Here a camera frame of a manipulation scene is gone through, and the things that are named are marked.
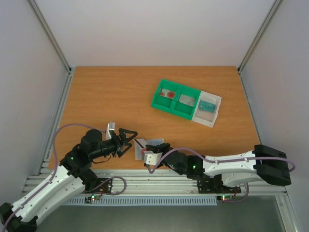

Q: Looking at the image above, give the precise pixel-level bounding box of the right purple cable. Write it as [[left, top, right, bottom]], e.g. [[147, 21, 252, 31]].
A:
[[147, 147, 296, 174]]

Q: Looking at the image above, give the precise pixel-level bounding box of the green two-compartment bin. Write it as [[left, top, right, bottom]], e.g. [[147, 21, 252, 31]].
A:
[[151, 79, 201, 120]]

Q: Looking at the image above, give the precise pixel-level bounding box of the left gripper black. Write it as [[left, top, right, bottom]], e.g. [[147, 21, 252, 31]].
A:
[[91, 129, 139, 160]]

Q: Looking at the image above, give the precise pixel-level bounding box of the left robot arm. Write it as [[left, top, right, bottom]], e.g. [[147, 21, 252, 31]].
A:
[[0, 123, 138, 232]]

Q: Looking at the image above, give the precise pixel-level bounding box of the left small circuit board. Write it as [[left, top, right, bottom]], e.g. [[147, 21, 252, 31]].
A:
[[84, 195, 100, 204]]

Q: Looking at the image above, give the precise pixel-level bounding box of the slotted grey cable duct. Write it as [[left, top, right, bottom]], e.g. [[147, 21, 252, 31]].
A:
[[63, 196, 217, 207]]

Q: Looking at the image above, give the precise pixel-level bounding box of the card with red circles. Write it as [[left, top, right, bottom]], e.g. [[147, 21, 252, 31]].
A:
[[160, 88, 175, 99]]

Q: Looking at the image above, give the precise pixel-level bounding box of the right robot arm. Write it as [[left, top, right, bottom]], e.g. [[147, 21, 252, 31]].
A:
[[141, 143, 293, 192]]

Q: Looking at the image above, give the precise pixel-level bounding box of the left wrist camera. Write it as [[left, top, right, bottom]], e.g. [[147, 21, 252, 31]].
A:
[[105, 122, 115, 140]]

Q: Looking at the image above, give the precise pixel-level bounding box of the right aluminium frame post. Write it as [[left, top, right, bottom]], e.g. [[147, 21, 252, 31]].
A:
[[238, 0, 283, 75]]

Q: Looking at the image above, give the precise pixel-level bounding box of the white translucent bin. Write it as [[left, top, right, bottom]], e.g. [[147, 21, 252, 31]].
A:
[[191, 91, 222, 128]]

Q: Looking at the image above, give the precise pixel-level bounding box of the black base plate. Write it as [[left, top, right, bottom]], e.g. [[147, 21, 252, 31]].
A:
[[82, 178, 112, 194], [197, 178, 241, 194]]

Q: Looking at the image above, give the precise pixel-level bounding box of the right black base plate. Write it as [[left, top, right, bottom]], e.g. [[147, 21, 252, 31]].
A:
[[197, 178, 241, 194]]

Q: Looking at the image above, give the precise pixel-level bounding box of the left aluminium frame post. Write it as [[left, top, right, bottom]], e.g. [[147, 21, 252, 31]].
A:
[[27, 0, 71, 74]]

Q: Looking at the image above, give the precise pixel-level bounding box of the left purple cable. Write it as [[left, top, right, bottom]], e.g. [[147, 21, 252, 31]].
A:
[[3, 123, 108, 227]]

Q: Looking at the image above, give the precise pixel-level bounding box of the purple cable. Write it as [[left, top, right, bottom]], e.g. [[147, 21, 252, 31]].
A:
[[147, 147, 296, 174], [3, 123, 108, 227]]

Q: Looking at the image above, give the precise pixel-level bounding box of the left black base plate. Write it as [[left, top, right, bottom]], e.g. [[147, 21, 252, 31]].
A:
[[82, 178, 112, 194]]

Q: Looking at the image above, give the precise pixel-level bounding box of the aluminium front rail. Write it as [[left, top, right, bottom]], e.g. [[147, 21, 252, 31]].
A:
[[21, 168, 287, 196]]

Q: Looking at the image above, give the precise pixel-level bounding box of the small circuit board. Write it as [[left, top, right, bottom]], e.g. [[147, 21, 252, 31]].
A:
[[217, 195, 235, 202], [84, 195, 100, 204]]

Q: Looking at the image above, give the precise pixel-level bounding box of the teal credit card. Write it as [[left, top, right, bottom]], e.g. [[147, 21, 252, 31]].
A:
[[198, 100, 216, 113]]

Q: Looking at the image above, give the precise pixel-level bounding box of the grey card in bin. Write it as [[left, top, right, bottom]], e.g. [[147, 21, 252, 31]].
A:
[[179, 94, 195, 107]]

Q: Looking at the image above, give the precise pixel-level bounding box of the right small circuit board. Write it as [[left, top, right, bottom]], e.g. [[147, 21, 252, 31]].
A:
[[217, 195, 235, 202]]

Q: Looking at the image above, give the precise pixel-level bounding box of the aluminium frame post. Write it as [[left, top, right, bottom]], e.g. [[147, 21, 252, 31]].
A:
[[27, 0, 71, 74], [238, 0, 283, 75]]

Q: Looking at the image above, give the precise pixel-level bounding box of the beige leather card holder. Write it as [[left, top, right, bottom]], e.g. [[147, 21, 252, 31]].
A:
[[134, 138, 165, 160]]

